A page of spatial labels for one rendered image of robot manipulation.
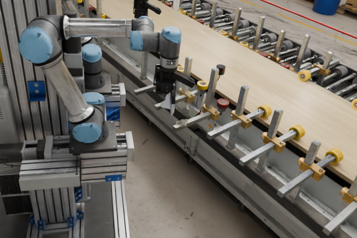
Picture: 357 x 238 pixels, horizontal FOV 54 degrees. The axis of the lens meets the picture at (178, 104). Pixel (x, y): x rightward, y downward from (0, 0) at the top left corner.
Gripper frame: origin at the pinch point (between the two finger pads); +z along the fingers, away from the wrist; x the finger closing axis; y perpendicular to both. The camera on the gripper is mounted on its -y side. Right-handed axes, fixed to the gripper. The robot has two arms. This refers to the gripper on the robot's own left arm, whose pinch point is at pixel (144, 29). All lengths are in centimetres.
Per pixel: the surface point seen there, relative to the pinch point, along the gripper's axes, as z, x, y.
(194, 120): 46, 36, -29
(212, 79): 22, 25, -41
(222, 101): 41, 22, -52
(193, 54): 42, -48, -49
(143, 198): 132, 22, -2
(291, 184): 36, 103, -60
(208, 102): 40, 25, -41
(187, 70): 28.1, 3.3, -30.3
